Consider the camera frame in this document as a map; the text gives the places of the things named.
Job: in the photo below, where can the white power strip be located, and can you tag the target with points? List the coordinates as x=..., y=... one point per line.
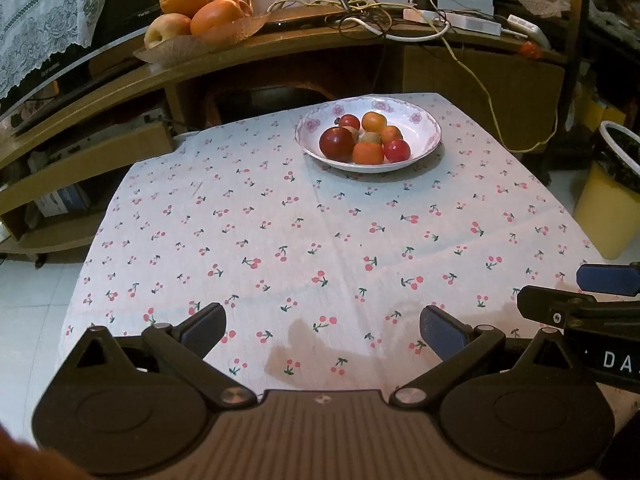
x=470, y=24

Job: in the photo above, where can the floral rim white plate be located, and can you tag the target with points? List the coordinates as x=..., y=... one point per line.
x=425, y=130

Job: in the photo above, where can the blue and white box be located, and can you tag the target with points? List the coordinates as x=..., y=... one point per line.
x=60, y=200

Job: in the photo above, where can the large dark red tomato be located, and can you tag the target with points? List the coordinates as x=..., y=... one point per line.
x=336, y=143

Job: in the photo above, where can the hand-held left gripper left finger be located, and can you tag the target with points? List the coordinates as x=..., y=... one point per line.
x=205, y=329

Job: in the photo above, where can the white lace cloth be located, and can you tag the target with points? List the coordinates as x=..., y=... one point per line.
x=45, y=15

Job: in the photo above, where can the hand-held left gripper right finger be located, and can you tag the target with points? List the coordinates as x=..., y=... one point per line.
x=442, y=332

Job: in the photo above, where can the cherry print white tablecloth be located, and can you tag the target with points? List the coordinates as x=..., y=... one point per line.
x=300, y=240

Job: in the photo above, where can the glass fruit bowl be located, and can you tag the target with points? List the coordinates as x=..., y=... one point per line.
x=210, y=42

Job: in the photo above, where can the curved wooden desk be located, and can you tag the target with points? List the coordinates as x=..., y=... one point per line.
x=300, y=42

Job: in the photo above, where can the pale yellow apple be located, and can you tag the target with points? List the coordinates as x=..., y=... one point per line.
x=165, y=30

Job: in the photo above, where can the small red round object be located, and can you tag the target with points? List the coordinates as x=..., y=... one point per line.
x=530, y=50

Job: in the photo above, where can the white power adapter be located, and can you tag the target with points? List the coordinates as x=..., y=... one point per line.
x=527, y=27

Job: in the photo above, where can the small orange tangerine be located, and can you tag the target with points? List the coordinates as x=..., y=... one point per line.
x=391, y=134
x=368, y=153
x=374, y=121

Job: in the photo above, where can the yellow trash bin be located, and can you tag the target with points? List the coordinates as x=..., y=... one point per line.
x=605, y=210

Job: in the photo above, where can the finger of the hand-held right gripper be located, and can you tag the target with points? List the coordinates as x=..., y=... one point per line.
x=610, y=279
x=575, y=310

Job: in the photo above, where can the small red tomato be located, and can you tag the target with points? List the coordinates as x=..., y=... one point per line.
x=349, y=121
x=397, y=150

